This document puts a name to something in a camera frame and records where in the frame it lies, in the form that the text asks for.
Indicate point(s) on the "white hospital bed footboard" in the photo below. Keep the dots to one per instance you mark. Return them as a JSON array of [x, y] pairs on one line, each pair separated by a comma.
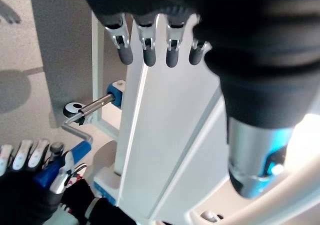
[[170, 122]]

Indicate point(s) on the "white metal bed frame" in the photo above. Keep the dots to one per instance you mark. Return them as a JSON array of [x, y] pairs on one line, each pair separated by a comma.
[[97, 60]]

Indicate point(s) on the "chrome bed crank blue grip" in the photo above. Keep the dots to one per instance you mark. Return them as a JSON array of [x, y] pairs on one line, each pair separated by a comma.
[[96, 104]]

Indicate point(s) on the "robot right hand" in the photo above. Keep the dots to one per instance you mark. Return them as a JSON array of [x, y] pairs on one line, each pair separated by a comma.
[[20, 197]]

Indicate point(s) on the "blue crank shaft socket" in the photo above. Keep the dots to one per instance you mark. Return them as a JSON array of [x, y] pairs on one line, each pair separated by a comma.
[[117, 98]]

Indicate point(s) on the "round black chrome cap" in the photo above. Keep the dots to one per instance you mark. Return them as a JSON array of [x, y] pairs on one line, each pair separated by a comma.
[[72, 109]]

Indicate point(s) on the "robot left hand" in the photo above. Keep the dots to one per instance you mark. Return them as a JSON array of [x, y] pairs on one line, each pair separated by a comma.
[[250, 35]]

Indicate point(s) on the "white bed leg bracket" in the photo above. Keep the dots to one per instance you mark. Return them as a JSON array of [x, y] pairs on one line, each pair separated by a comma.
[[105, 181]]

